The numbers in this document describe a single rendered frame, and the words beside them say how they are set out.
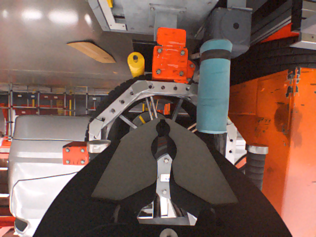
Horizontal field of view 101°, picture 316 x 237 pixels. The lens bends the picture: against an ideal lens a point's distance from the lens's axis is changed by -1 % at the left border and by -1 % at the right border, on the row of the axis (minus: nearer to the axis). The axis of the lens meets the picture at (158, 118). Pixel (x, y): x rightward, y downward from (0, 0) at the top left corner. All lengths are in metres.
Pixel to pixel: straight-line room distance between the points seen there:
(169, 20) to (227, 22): 0.25
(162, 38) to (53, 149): 0.93
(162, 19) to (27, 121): 0.99
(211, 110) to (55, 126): 0.94
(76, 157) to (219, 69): 0.53
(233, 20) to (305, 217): 0.78
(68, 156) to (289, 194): 0.77
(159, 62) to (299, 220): 0.74
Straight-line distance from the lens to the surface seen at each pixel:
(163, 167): 0.37
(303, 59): 1.03
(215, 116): 0.40
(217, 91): 0.40
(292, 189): 0.68
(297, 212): 0.74
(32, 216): 1.37
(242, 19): 0.77
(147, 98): 0.59
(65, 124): 1.04
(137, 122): 1.02
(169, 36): 0.54
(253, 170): 0.37
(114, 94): 0.58
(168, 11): 0.77
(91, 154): 0.29
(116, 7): 0.94
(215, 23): 0.72
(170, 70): 0.50
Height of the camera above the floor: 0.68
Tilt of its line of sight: 3 degrees up
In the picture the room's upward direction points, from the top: 178 degrees counter-clockwise
